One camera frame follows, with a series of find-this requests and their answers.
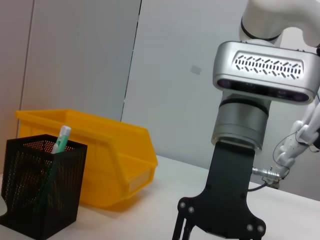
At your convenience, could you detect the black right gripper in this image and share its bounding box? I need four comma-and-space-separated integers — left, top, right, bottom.
171, 141, 267, 240

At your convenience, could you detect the mint green retractable pen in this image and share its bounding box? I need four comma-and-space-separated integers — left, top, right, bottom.
51, 125, 72, 155

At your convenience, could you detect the black mesh pen holder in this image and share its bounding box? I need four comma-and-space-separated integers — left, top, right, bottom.
0, 134, 88, 240

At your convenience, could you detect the translucent green fruit plate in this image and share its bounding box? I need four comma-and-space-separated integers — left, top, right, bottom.
0, 193, 10, 218

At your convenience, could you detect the yellow plastic bin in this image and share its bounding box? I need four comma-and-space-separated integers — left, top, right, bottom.
15, 108, 159, 213

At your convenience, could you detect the right gripper cable with plug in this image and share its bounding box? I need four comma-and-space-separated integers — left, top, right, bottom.
247, 166, 291, 192

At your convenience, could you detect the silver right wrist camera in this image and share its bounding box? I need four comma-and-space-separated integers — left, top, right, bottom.
212, 41, 320, 105

